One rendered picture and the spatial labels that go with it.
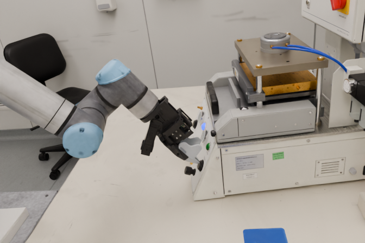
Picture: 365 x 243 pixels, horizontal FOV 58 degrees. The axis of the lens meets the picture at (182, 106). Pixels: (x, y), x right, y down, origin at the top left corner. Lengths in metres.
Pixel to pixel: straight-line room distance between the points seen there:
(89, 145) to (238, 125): 0.37
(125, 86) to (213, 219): 0.41
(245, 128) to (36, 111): 0.48
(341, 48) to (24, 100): 0.77
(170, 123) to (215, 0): 1.66
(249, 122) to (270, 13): 1.68
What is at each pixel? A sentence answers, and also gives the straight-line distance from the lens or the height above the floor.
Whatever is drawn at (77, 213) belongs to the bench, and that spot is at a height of 0.75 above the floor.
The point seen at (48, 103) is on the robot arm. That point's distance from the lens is 0.70.
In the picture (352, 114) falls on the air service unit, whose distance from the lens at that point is 0.85.
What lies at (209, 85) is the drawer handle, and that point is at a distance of 0.99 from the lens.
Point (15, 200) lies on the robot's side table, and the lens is 1.18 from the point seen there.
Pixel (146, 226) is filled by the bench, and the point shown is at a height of 0.75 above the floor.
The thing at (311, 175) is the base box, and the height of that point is 0.80.
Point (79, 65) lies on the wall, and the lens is 2.76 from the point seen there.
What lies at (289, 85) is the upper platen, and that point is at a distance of 0.89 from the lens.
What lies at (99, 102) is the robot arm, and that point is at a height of 1.09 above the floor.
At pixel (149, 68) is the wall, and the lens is 2.59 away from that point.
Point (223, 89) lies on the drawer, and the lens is 1.05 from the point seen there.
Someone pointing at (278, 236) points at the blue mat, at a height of 0.75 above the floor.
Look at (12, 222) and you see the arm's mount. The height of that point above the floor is 0.78.
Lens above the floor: 1.39
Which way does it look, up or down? 26 degrees down
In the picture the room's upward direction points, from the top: 8 degrees counter-clockwise
